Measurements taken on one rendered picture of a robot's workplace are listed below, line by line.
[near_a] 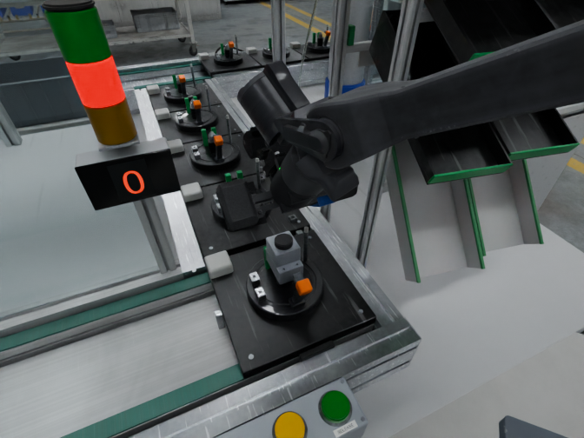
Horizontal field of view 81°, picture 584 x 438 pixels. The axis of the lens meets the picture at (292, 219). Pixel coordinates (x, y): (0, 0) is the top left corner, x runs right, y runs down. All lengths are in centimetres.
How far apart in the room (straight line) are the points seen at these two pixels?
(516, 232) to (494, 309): 17
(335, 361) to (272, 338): 11
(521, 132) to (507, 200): 16
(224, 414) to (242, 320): 14
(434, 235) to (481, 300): 23
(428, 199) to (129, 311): 59
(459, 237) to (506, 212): 13
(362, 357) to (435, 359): 19
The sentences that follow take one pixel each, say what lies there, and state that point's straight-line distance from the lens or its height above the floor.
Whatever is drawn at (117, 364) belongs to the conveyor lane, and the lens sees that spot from 69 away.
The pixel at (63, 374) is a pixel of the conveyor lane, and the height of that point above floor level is 92.
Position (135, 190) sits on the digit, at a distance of 54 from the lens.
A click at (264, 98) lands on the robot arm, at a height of 135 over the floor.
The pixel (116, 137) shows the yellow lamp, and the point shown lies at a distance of 50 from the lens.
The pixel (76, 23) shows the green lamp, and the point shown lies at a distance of 46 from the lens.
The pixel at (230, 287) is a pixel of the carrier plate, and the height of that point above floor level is 97.
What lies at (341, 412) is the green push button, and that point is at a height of 97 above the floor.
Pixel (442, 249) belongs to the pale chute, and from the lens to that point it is 69.
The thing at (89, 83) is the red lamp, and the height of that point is 134.
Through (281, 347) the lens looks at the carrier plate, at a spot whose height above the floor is 97.
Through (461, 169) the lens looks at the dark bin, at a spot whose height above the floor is 120.
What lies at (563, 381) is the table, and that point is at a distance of 83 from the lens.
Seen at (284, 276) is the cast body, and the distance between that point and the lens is 56.
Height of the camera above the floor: 148
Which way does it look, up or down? 41 degrees down
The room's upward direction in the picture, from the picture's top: straight up
